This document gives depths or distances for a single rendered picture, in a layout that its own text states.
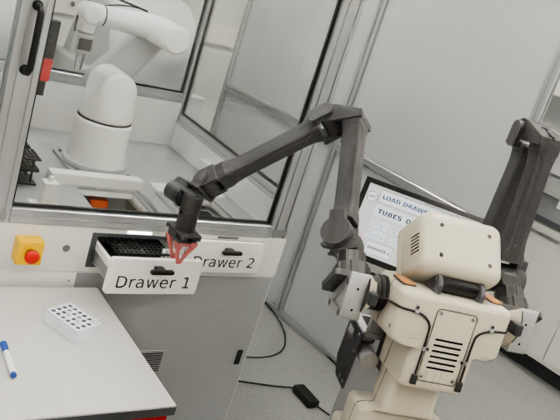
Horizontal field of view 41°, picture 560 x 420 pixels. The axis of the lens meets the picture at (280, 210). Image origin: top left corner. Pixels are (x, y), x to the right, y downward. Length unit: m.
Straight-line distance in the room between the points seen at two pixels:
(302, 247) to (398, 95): 0.99
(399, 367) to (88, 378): 0.74
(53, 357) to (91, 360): 0.09
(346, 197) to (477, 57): 1.76
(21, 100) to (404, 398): 1.21
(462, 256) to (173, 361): 1.23
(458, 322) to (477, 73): 1.91
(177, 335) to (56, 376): 0.76
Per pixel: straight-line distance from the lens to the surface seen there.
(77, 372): 1.93
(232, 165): 2.08
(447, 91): 3.57
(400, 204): 2.70
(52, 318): 2.07
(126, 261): 2.15
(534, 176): 1.98
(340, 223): 1.79
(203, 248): 2.42
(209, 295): 2.55
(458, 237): 1.76
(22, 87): 2.05
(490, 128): 3.43
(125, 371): 1.97
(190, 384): 2.74
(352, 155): 1.93
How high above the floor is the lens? 1.80
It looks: 17 degrees down
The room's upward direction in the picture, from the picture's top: 18 degrees clockwise
